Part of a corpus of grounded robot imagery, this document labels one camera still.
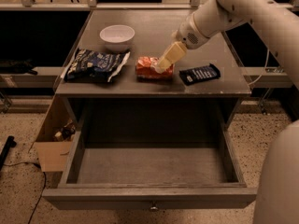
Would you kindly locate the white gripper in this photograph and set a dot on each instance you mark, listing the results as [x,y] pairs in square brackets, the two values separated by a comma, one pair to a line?
[189,34]

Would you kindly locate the crushed red coke can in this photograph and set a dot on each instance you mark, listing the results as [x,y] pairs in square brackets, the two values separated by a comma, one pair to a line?
[144,69]

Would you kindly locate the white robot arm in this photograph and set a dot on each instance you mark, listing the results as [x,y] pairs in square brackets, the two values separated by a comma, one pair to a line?
[277,200]

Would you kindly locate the open grey top drawer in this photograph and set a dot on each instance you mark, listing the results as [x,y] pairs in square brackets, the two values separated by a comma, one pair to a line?
[200,173]

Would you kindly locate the dark blue snack bar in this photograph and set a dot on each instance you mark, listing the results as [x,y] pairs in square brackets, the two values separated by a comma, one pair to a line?
[199,74]

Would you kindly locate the grey wooden cabinet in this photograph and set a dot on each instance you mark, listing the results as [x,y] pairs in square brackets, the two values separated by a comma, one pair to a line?
[154,104]

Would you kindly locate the white ceramic bowl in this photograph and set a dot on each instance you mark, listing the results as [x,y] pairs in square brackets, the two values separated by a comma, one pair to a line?
[118,38]

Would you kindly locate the blue chip bag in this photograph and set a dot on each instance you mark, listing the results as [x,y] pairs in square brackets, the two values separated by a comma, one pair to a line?
[94,66]

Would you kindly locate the black object on shelf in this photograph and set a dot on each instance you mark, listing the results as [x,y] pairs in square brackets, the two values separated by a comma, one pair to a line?
[17,67]

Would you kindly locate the cardboard box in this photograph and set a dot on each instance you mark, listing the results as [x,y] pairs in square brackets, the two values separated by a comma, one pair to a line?
[55,137]

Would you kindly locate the black bar on floor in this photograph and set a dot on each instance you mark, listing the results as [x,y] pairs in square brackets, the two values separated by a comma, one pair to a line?
[7,146]

